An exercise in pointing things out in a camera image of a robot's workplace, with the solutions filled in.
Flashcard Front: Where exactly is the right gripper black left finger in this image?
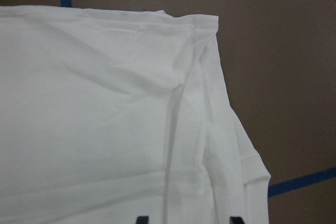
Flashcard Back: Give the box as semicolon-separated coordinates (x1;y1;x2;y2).
136;216;149;224

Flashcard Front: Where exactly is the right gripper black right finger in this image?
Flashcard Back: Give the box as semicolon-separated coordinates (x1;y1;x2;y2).
229;216;245;224

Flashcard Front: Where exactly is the white printed t-shirt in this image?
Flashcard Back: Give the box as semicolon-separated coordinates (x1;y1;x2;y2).
1;6;270;223

